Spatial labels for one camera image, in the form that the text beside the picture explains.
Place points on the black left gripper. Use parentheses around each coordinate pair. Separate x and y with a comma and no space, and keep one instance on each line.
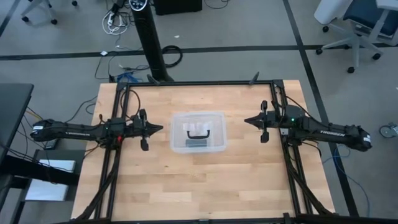
(136,127)

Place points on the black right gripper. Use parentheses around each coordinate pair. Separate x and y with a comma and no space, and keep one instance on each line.
(275,121)

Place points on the clear plastic storage bin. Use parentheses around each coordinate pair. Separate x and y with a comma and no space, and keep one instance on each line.
(175,149)

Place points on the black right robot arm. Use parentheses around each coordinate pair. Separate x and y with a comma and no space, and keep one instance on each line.
(329,132)

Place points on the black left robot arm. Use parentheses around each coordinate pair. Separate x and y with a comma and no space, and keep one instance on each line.
(71,132)

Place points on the dark grey table clamp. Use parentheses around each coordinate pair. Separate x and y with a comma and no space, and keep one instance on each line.
(254,78)
(153,80)

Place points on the black power adapter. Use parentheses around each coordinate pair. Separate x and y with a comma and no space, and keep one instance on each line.
(53,144)

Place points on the black floor case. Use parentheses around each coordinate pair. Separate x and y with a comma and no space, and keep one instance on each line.
(177,6)

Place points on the black desk beam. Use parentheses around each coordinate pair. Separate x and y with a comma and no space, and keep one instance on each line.
(37,171)

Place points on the grey caster wheel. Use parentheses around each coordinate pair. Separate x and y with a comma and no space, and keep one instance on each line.
(388,130)

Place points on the black desk top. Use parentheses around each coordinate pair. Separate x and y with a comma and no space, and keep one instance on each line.
(14,109)

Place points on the grey office chair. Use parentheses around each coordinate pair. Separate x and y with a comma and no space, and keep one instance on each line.
(367,12)

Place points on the grey chair base castors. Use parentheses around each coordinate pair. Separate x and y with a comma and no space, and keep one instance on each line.
(49,9)

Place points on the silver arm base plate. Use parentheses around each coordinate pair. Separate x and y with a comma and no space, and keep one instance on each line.
(283,131)

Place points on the black table edge frame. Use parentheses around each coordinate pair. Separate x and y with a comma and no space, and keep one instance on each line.
(236,82)

